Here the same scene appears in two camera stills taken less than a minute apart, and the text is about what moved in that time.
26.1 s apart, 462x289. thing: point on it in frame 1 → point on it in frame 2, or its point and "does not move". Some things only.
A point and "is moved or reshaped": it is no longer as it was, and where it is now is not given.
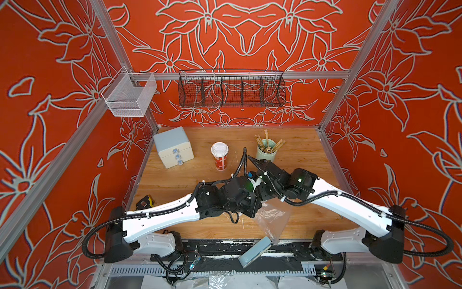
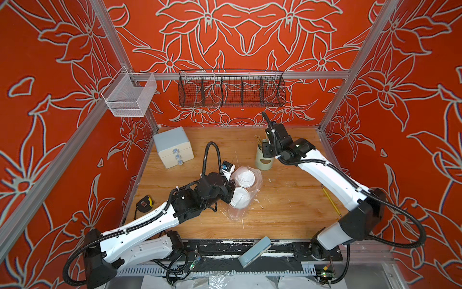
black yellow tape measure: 146,202 does not move
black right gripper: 263,193 → 267,149
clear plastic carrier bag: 273,216 is moved or reshaped
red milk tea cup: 219,150 is moved or reshaped
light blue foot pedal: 256,250 does not move
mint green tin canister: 267,149 does not move
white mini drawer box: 173,147 does not move
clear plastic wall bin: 129,94 does not move
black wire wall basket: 222,88 does not move
